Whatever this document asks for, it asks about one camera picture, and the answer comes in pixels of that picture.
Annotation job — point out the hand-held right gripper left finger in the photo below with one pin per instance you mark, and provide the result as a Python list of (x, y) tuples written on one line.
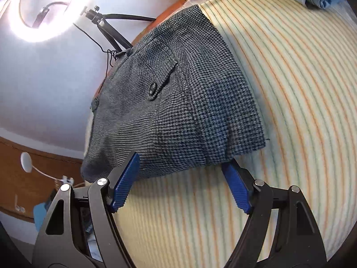
[(126, 181)]

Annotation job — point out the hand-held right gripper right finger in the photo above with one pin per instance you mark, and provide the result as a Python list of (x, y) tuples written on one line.
[(236, 183)]

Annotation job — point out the grey houndstooth pants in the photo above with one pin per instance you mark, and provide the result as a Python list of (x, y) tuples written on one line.
[(178, 100)]

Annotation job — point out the striped cream blanket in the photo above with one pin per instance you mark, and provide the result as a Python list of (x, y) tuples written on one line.
[(279, 134)]

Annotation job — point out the light blue object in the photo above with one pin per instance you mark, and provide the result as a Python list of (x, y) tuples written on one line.
[(40, 213)]

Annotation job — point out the white round lamp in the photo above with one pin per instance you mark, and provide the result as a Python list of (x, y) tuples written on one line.
[(28, 162)]

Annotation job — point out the wooden furniture panel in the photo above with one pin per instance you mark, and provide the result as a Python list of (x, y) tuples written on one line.
[(25, 178)]

